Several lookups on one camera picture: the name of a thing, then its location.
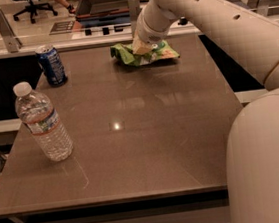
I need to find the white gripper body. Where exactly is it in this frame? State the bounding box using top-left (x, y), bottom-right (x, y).
top-left (136, 13), bottom-right (168, 44)

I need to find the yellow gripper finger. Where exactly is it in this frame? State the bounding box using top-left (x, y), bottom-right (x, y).
top-left (132, 38), bottom-right (152, 55)

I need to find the green rice chip bag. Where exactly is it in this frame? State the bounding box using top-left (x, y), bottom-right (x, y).
top-left (110, 40), bottom-right (179, 67)

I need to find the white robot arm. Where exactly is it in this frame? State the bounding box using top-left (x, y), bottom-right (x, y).
top-left (133, 0), bottom-right (279, 223)

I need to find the orange open crate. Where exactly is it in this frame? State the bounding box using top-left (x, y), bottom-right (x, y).
top-left (75, 0), bottom-right (129, 22)

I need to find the blue soda can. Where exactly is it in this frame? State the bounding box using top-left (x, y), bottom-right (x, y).
top-left (35, 44), bottom-right (67, 86)

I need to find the person's leg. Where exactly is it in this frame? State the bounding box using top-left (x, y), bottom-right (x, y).
top-left (47, 0), bottom-right (78, 18)

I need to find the black office chair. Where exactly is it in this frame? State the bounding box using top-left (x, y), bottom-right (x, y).
top-left (12, 0), bottom-right (58, 24)

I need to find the clear plastic water bottle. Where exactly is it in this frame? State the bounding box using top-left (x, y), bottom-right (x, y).
top-left (13, 81), bottom-right (73, 161)

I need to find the left metal glass bracket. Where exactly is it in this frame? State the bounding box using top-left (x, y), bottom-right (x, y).
top-left (0, 9), bottom-right (22, 53)

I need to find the brown table frame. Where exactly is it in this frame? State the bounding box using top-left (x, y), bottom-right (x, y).
top-left (18, 190), bottom-right (232, 223)

